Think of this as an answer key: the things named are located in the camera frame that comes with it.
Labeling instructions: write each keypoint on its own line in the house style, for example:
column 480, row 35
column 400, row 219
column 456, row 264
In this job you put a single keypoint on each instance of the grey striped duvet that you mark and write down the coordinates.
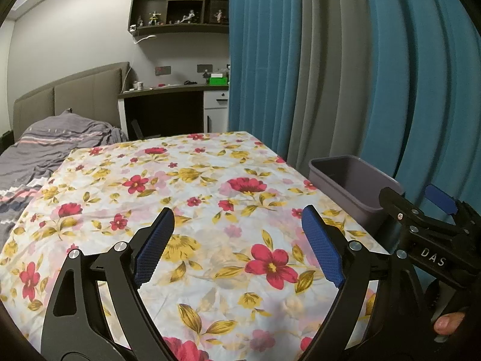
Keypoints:
column 52, row 143

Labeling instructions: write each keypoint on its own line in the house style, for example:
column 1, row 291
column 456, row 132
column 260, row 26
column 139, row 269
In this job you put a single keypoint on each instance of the grey curtain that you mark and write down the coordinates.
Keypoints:
column 338, row 64

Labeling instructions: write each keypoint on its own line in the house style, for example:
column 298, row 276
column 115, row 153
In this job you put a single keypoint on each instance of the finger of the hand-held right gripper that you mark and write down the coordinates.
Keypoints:
column 442, row 198
column 398, row 205

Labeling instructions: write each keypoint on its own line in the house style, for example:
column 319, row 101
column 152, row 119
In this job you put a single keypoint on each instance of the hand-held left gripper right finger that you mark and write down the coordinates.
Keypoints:
column 323, row 244

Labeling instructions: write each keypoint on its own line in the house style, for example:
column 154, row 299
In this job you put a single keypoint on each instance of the grey wall socket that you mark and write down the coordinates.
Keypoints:
column 204, row 68
column 163, row 70

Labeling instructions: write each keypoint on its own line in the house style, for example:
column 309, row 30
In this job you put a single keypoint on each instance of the dark chair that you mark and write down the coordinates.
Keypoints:
column 144, row 131

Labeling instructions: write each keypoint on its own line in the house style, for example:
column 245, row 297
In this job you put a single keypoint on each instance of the floral tablecloth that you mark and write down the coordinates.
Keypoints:
column 210, row 233

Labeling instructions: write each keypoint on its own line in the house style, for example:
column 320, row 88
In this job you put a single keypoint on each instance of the white jars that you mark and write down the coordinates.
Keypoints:
column 137, row 85

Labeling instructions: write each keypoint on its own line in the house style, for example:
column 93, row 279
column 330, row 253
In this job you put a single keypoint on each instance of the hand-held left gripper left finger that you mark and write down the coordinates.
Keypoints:
column 154, row 248

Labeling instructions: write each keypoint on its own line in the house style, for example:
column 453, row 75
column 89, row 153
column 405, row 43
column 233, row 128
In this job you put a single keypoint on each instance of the dark wall shelf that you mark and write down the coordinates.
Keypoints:
column 150, row 0

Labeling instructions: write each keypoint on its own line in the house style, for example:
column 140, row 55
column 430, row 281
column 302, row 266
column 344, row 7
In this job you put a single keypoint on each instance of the grey upholstered headboard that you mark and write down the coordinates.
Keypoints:
column 82, row 94

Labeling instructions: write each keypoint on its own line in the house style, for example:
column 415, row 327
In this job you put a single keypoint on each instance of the purple plastic bin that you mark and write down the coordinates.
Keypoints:
column 349, row 180

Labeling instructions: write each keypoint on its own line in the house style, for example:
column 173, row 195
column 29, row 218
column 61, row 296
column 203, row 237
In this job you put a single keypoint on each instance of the row of figurines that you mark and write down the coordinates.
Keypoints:
column 188, row 18

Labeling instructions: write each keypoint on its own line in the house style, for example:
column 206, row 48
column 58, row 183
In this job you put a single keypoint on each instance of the white drawer cabinet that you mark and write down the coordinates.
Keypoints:
column 216, row 111

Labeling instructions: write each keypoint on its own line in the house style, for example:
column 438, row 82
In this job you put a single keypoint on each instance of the small dark figure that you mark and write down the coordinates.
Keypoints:
column 206, row 76

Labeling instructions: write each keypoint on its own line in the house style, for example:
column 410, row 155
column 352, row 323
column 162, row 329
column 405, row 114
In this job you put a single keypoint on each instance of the green box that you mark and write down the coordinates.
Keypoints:
column 218, row 80

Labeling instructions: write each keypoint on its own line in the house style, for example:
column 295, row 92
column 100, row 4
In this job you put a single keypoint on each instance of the dark wooden desk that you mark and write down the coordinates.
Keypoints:
column 161, row 112

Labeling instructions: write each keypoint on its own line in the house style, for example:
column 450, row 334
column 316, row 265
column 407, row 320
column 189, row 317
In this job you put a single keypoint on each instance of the blue curtain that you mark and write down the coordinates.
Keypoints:
column 432, row 101
column 263, row 64

